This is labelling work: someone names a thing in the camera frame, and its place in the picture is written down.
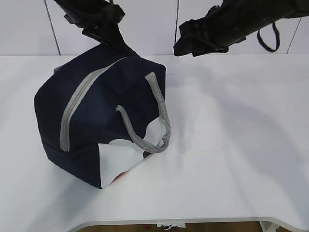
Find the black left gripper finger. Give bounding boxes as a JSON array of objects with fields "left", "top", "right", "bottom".
[{"left": 101, "top": 23, "right": 139, "bottom": 57}]

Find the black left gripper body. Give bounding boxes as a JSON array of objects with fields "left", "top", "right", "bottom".
[{"left": 56, "top": 0, "right": 125, "bottom": 42}]

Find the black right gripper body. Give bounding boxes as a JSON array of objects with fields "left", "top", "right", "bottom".
[{"left": 173, "top": 6, "right": 246, "bottom": 57}]

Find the navy blue lunch bag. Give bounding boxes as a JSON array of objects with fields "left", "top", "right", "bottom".
[{"left": 34, "top": 44, "right": 171, "bottom": 189}]

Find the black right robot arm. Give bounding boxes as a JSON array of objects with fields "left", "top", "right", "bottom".
[{"left": 173, "top": 0, "right": 309, "bottom": 57}]

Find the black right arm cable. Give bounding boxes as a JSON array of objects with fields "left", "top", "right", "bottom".
[{"left": 257, "top": 21, "right": 281, "bottom": 52}]

